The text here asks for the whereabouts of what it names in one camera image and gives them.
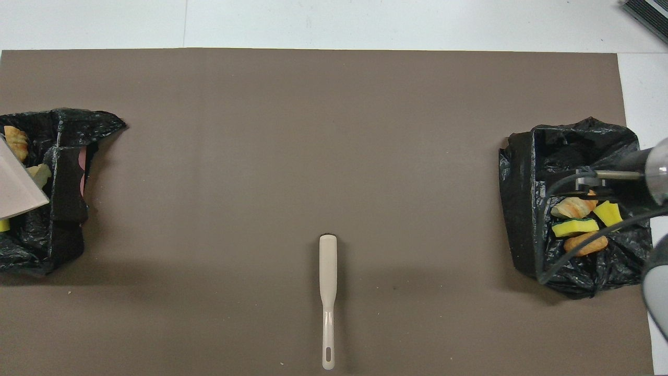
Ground brown bread roll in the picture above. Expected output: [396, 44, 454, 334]
[564, 232, 609, 257]

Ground curved yellow sponge piece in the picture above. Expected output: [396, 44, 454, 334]
[593, 201, 623, 227]

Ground beige hand brush black bristles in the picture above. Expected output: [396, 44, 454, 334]
[319, 234, 338, 370]

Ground yellow sponge with green side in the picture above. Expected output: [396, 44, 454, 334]
[552, 218, 600, 238]

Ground brown table mat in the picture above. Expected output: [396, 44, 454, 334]
[0, 49, 655, 376]

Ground dark ribbed panel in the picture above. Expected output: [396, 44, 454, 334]
[621, 0, 668, 45]

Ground black bag lined pink bin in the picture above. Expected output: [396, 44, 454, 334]
[0, 108, 127, 276]

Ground beige plastic dustpan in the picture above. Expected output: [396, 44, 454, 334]
[0, 135, 51, 220]

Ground large striped croissant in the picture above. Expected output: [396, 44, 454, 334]
[551, 190, 599, 219]

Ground pale pastry piece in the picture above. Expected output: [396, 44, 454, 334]
[26, 163, 53, 190]

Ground small striped croissant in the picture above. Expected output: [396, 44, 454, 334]
[4, 125, 29, 162]

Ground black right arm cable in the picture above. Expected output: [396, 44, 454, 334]
[538, 168, 668, 285]

